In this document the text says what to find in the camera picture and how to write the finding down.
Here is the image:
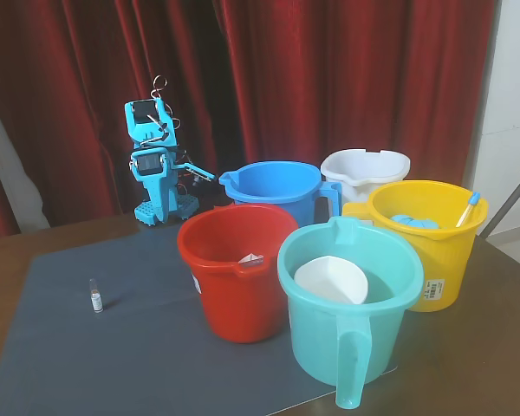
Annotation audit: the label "light blue glove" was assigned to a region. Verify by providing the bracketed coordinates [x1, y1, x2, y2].
[390, 212, 442, 231]

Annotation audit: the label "red plastic bucket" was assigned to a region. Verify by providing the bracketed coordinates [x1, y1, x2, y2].
[176, 204, 300, 344]

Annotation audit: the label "grey tripod stand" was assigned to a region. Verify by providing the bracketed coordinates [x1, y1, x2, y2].
[478, 158, 520, 239]

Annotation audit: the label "white plastic bucket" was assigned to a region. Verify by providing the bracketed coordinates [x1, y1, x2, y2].
[320, 149, 412, 205]

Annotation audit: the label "red curtain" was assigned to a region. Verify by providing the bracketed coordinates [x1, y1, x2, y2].
[0, 0, 502, 242]

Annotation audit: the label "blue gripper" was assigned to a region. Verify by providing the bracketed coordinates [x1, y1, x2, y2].
[168, 160, 218, 183]

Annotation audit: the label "blue plastic bucket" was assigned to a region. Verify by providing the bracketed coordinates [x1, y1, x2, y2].
[218, 160, 343, 226]

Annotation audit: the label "teal plastic bucket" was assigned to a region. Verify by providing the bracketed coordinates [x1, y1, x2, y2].
[276, 216, 426, 411]

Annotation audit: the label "white curtain lining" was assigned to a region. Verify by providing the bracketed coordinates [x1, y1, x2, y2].
[0, 80, 51, 231]

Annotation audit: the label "clear tube with orange ring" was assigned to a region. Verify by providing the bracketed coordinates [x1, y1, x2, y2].
[88, 278, 105, 313]

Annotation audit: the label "grey mat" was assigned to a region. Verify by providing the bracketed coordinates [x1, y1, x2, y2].
[0, 224, 402, 416]

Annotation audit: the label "white kidney tray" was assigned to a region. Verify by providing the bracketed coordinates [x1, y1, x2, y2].
[293, 255, 369, 306]

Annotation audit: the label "test tube blue cap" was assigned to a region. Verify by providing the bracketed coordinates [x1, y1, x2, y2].
[454, 191, 481, 229]

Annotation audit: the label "yellow plastic bucket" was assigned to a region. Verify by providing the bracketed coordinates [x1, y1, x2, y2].
[341, 179, 490, 313]

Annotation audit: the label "white arm cables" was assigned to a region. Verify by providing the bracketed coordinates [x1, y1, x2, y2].
[139, 75, 183, 146]

